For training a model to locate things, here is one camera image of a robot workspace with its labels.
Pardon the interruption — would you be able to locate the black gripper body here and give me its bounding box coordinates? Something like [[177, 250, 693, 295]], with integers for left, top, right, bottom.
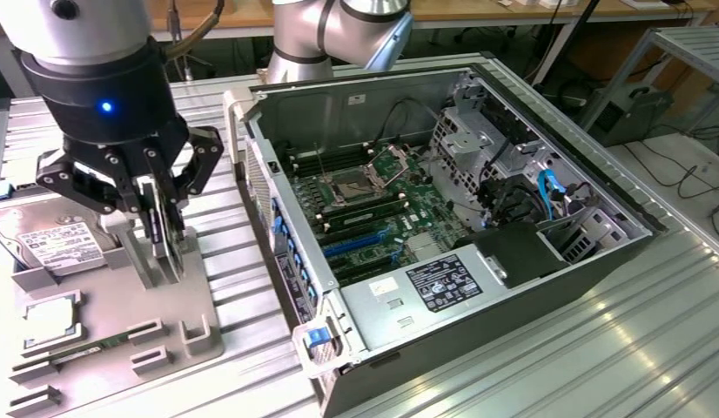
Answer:
[[18, 37, 192, 176]]

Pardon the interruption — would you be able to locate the hard disk with blue caddy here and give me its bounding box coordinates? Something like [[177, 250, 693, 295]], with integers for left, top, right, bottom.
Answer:
[[0, 183, 121, 279]]

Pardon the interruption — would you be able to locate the thin metal locking lever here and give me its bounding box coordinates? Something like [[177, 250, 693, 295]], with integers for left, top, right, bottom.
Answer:
[[315, 141, 333, 181]]

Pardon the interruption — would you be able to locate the black RAM slot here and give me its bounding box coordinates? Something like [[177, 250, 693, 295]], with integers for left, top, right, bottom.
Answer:
[[285, 138, 365, 158], [288, 142, 369, 165], [312, 191, 399, 218], [292, 147, 372, 170], [293, 152, 376, 176], [316, 195, 401, 222]]

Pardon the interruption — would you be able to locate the CPU socket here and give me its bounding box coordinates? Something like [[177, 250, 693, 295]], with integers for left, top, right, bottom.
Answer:
[[328, 167, 384, 206]]

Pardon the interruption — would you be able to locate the installed RAM stick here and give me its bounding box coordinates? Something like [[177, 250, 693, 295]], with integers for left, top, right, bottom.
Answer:
[[325, 200, 409, 232]]

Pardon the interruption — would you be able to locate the grey parts rack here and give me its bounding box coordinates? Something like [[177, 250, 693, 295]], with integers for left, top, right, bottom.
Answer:
[[0, 208, 228, 418]]

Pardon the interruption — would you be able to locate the metal socket cover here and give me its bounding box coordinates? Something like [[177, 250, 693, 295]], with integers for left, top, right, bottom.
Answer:
[[364, 145, 417, 193]]

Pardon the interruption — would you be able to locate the blue expansion slot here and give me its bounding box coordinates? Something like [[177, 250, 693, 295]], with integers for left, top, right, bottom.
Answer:
[[323, 229, 393, 259]]

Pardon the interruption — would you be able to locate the silver CPU chip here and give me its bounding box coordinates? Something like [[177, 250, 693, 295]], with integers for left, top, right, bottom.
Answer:
[[22, 299, 83, 348]]

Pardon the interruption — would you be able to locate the black expansion slot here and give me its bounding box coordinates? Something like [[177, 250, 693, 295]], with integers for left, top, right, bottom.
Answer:
[[337, 260, 400, 283], [329, 249, 396, 274]]

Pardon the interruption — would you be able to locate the green RAM stick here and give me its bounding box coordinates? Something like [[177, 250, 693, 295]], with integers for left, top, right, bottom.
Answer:
[[49, 332, 135, 364]]

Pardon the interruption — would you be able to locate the silver chipset heatsink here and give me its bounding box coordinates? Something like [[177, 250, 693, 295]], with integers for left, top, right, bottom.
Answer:
[[404, 233, 448, 259]]

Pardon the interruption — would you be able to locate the silver metal drive cage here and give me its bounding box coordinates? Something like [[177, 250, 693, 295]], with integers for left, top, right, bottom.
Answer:
[[427, 104, 545, 211]]

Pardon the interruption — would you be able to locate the silver power supply unit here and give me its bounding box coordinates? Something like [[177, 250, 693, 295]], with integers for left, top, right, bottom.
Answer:
[[339, 224, 571, 352]]

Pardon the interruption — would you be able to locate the open black PC case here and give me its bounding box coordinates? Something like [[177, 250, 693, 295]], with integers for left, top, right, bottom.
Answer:
[[221, 60, 671, 418]]

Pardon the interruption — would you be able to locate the perforated silver disk bay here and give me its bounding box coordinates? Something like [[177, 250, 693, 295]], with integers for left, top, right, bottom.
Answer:
[[536, 206, 631, 265]]

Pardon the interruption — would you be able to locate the black box device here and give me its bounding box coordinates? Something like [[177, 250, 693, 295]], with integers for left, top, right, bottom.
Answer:
[[589, 85, 676, 148]]

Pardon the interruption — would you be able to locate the metal slat side table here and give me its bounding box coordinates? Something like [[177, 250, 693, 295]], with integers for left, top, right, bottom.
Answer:
[[584, 25, 719, 145]]

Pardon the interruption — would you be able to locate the black looping wire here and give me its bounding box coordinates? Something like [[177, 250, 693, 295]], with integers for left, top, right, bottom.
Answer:
[[379, 98, 443, 152]]

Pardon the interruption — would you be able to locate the blue SATA wire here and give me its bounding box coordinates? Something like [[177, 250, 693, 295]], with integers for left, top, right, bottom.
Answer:
[[535, 167, 571, 224]]

